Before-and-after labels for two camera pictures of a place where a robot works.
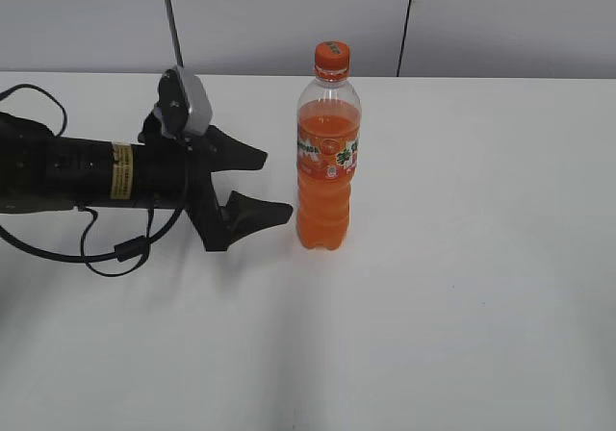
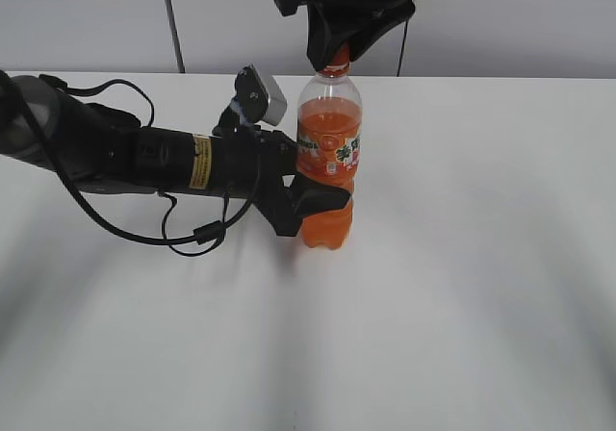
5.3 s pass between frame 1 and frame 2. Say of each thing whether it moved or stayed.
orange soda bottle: stayed
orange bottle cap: stayed
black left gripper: moved
